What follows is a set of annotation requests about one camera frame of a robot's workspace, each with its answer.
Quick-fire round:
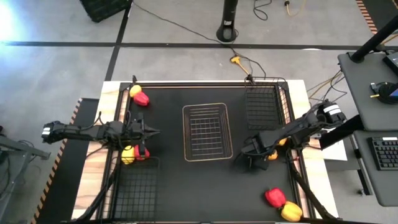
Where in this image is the black keyboard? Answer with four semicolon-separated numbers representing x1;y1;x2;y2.
368;136;398;171

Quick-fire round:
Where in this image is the black desk foot bar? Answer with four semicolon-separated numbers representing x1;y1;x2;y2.
318;114;364;150

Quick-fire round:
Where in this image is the gray desk with pole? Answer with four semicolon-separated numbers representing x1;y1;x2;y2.
338;51;398;131

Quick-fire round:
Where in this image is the black monitor pole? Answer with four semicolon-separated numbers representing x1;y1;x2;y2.
350;14;398;64

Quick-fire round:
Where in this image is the black table mat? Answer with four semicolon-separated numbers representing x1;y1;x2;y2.
124;85;296;222

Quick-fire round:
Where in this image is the pale yellow lemon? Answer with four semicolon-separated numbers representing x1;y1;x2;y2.
121;145;136;166

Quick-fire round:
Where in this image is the red bell pepper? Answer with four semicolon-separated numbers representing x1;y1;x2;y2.
134;144;151;162
264;187;287;208
133;91;150;107

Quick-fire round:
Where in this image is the large yellow bell pepper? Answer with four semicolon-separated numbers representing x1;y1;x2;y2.
280;200;303;223

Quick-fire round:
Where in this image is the black wire basket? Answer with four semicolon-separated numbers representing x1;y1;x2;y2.
244;76;289;131
112;156;161;222

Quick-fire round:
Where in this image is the black tower fan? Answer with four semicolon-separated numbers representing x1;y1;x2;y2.
216;0;239;43

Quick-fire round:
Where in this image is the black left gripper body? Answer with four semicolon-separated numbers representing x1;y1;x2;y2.
126;111;147;156

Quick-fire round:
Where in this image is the white paper sheet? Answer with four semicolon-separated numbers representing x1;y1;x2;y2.
320;124;348;162

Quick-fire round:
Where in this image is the thin black cable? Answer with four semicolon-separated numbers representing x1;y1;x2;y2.
310;73;349;125

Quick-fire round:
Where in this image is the gray desk with keyboard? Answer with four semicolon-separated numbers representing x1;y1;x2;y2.
353;129;398;208

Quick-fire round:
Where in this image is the small yellow bell pepper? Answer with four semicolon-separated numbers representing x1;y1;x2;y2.
129;84;142;98

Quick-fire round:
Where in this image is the yellow cable with plug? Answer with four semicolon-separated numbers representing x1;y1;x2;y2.
283;0;307;17

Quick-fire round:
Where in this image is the looped black cable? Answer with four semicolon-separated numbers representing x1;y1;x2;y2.
252;0;273;21

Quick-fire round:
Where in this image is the gold wire basket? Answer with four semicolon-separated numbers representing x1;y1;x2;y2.
182;102;234;162

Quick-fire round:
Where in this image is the black floor mat striped edge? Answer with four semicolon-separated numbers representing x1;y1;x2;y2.
30;98;100;224
356;0;398;35

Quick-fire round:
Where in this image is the yellow power plug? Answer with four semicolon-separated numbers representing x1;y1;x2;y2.
229;55;251;75

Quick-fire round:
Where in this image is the long black floor cable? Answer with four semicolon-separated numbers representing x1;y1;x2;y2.
132;1;267;80

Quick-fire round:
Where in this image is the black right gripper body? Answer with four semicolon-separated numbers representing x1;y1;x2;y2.
241;132;275;170

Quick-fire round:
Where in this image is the black round device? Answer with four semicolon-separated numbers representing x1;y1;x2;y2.
369;81;398;105

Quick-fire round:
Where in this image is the black plastic crate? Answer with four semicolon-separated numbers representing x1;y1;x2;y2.
79;0;133;23

